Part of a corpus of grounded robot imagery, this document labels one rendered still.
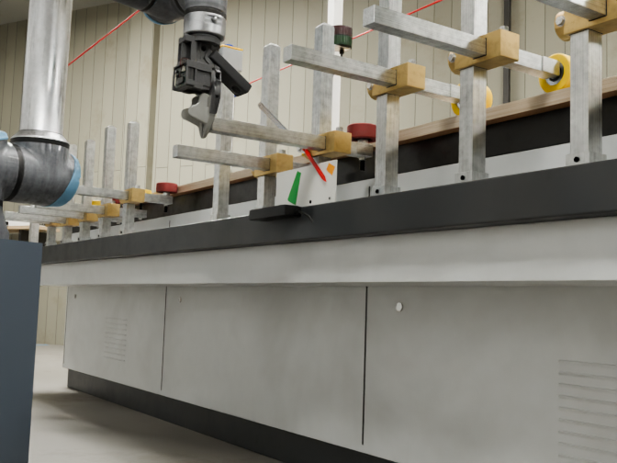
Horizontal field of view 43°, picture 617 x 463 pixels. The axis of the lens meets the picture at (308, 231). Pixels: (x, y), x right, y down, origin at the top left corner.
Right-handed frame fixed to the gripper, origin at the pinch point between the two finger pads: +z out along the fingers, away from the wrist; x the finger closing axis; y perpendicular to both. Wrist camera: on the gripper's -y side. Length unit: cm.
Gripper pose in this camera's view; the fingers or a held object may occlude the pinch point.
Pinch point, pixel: (207, 132)
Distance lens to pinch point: 169.6
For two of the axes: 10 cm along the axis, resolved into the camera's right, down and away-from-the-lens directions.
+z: -0.5, 9.9, -1.0
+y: -8.3, -1.0, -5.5
